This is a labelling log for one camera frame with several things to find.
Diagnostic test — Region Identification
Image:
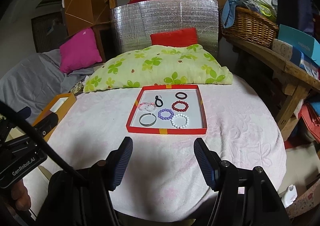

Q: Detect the white bead bracelet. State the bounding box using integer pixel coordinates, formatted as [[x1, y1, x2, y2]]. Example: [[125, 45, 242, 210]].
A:
[[170, 113, 190, 129]]

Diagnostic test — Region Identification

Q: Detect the silver metal bangle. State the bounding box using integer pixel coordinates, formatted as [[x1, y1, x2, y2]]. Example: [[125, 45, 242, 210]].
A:
[[139, 113, 157, 127]]

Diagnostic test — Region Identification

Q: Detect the purple bead bracelet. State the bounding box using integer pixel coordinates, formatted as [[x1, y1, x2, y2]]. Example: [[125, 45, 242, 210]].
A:
[[157, 108, 175, 121]]

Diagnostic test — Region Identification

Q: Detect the pink clear bead bracelet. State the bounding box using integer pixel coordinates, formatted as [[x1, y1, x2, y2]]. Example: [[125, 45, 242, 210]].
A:
[[138, 101, 157, 113]]

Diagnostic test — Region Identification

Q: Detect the dark red bead bracelet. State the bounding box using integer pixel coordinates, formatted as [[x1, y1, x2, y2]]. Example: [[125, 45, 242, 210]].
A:
[[171, 100, 190, 113]]

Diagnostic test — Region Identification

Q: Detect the person's left hand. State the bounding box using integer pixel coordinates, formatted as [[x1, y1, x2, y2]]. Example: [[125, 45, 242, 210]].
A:
[[8, 179, 31, 216]]

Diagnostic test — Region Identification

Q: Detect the orange box lid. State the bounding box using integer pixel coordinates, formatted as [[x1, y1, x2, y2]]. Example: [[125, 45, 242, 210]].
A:
[[33, 93, 76, 142]]

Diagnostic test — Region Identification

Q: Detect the pink fleece blanket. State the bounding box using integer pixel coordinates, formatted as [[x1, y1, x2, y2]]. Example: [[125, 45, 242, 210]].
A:
[[48, 77, 286, 222]]

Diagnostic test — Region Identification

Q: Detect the grey bed sheet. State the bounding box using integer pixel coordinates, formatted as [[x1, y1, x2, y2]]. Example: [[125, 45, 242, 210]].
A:
[[1, 49, 94, 124]]

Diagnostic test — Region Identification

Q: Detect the white plastic device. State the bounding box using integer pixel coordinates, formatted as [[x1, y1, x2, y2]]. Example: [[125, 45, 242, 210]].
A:
[[281, 185, 298, 208]]

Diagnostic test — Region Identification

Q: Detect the red shallow gift box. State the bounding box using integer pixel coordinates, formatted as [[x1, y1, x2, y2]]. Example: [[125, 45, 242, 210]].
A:
[[126, 84, 207, 135]]

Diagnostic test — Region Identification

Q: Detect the magenta pillow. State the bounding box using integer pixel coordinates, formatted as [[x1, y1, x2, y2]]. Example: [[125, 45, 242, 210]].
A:
[[59, 28, 103, 74]]

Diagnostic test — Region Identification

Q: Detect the green clover print pillow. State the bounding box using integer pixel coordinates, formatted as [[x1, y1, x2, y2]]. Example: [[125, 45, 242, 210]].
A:
[[83, 44, 233, 93]]

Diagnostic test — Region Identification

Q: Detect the wooden bench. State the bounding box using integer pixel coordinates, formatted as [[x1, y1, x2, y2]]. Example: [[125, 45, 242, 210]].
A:
[[226, 36, 319, 132]]

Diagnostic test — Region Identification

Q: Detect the white floral box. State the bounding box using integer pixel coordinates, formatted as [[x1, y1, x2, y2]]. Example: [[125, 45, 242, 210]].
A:
[[272, 39, 293, 61]]

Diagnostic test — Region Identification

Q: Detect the red cushion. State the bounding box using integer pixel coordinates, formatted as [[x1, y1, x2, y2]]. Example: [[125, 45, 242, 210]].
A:
[[150, 27, 198, 47]]

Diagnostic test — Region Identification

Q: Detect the wicker basket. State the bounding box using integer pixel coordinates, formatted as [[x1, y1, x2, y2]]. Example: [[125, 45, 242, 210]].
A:
[[221, 6, 279, 48]]

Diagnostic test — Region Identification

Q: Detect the teal cardboard box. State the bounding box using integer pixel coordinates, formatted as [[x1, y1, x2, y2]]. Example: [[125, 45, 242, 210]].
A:
[[278, 24, 320, 65]]

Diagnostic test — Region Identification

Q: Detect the silver foil insulation panel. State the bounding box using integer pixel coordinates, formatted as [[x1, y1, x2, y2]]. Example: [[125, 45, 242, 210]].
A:
[[111, 0, 219, 57]]

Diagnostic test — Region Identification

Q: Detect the blue cloth in basket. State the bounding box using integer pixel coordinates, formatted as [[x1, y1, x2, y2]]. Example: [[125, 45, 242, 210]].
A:
[[221, 0, 250, 28]]

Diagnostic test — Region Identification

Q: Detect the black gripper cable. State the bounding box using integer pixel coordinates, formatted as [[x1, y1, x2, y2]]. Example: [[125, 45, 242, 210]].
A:
[[0, 101, 78, 174]]

